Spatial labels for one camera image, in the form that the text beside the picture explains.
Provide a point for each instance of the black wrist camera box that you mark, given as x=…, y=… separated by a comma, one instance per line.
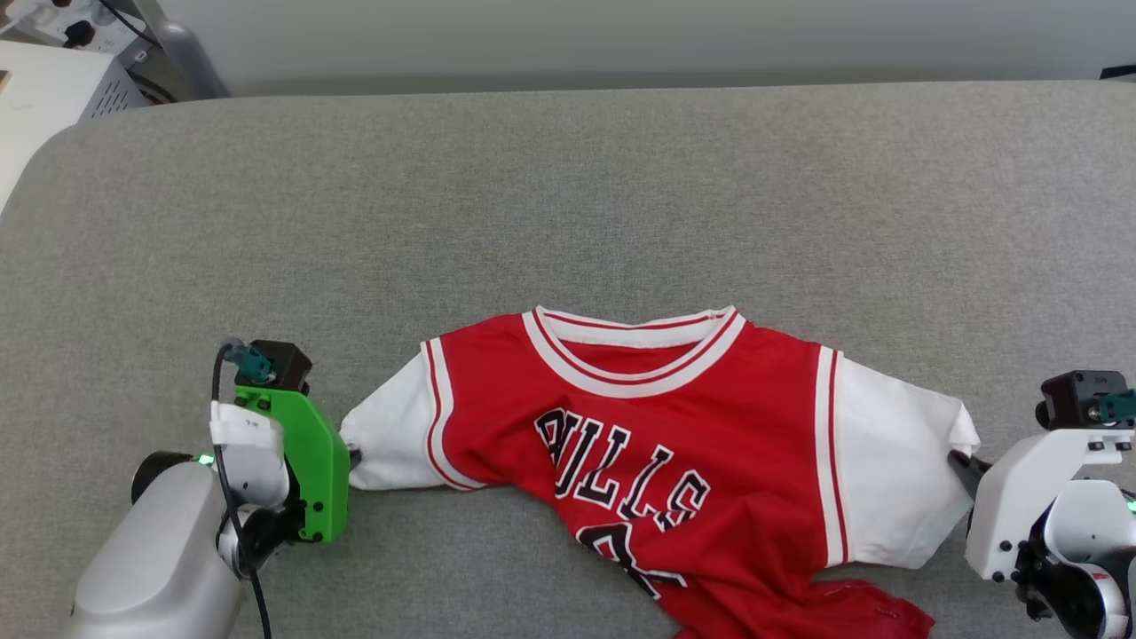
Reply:
x=1074, y=395
x=284, y=364

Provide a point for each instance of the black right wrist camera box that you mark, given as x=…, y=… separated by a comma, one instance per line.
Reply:
x=1074, y=395

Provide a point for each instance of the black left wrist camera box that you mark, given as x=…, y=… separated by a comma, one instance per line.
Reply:
x=284, y=364

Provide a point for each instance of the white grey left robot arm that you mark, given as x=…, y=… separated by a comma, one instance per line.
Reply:
x=160, y=550

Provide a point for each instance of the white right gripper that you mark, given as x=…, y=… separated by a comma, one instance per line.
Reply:
x=1012, y=497

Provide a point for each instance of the red basketball jersey white sleeves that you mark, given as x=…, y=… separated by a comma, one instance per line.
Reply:
x=710, y=426

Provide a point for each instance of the white partition panel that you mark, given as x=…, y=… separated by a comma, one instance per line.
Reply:
x=621, y=31

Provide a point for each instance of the white power strip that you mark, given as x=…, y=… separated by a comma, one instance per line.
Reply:
x=35, y=22

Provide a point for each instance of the black tape strip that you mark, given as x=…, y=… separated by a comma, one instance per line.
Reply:
x=1120, y=74

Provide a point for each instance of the grey metal partition foot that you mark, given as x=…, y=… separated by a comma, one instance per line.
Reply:
x=191, y=62

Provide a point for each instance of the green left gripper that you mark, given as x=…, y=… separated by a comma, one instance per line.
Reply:
x=315, y=470

